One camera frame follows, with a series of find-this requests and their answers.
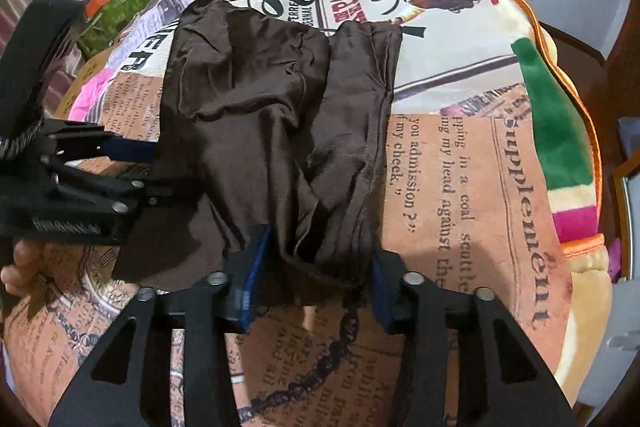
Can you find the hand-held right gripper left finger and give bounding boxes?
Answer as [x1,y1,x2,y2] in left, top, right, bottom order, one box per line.
[47,224,275,427]

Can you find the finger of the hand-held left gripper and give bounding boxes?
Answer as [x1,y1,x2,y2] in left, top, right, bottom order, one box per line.
[47,119,161,164]
[50,157,201,214]

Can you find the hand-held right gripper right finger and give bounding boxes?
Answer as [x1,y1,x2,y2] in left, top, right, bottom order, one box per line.
[370,249,581,427]

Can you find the brown shirt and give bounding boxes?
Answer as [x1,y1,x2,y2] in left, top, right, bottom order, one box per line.
[112,0,404,297]

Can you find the person's left hand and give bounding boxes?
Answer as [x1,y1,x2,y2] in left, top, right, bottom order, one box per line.
[0,239,50,299]

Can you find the wooden lap desk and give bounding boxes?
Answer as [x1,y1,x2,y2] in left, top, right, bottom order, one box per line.
[55,56,101,118]

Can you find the pink garment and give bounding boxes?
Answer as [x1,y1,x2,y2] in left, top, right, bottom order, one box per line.
[67,69,120,120]

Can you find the green patterned bag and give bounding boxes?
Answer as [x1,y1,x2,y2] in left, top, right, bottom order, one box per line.
[77,0,158,58]

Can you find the printed blanket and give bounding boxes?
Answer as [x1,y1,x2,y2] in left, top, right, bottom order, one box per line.
[0,0,615,427]

